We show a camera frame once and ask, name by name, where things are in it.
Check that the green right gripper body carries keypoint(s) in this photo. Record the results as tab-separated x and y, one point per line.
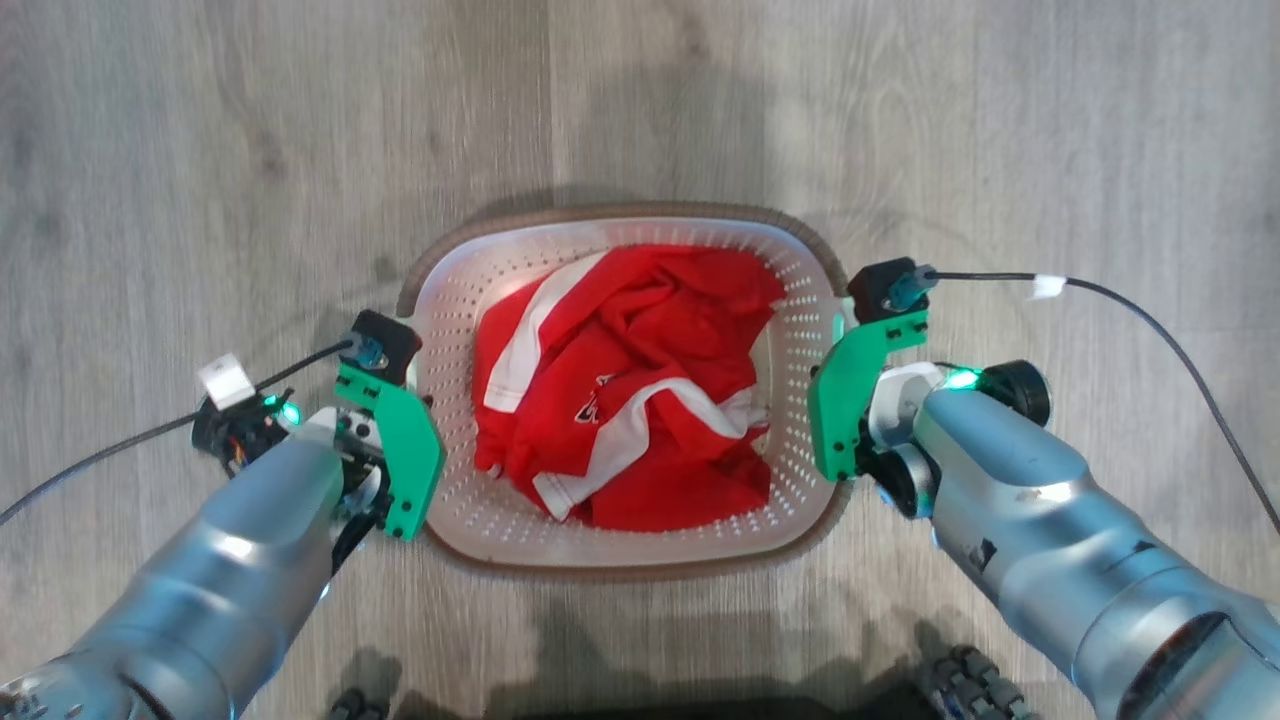
838	400

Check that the white tape tag small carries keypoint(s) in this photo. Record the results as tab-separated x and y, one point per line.
1047	287

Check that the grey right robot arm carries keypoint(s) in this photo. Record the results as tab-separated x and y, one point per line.
1040	530

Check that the red garment with white stripes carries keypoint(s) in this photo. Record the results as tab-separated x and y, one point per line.
650	340

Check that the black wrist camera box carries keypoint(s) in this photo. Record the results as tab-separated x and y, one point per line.
388	340
880	288

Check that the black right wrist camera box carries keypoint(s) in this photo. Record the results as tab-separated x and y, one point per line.
880	288

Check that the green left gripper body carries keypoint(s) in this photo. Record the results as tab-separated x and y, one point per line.
408	450

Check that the white tape tag large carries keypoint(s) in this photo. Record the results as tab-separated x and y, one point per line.
227	380

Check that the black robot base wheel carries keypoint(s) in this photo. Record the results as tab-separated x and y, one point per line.
357	706
970	685

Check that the white laundry basket brown rim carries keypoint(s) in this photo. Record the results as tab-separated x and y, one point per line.
500	520

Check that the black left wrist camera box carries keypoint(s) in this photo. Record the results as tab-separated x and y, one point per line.
388	340

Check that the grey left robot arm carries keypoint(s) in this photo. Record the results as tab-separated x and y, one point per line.
220	580

